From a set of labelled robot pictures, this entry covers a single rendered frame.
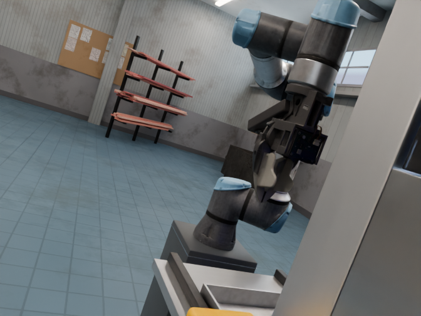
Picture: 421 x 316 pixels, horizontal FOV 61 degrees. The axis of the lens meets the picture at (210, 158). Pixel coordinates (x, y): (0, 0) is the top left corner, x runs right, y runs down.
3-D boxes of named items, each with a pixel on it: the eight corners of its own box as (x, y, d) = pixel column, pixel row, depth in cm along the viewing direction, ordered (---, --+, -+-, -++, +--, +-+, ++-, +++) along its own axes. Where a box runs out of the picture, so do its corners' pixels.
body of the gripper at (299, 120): (280, 157, 56) (307, 84, 55) (255, 146, 64) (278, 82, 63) (316, 169, 60) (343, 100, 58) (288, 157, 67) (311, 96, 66)
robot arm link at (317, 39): (359, 18, 63) (368, -1, 55) (336, 78, 64) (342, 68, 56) (316, 6, 65) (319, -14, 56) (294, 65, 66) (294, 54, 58)
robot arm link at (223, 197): (210, 204, 131) (223, 170, 130) (245, 218, 128) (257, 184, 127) (202, 210, 119) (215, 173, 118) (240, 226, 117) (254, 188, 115)
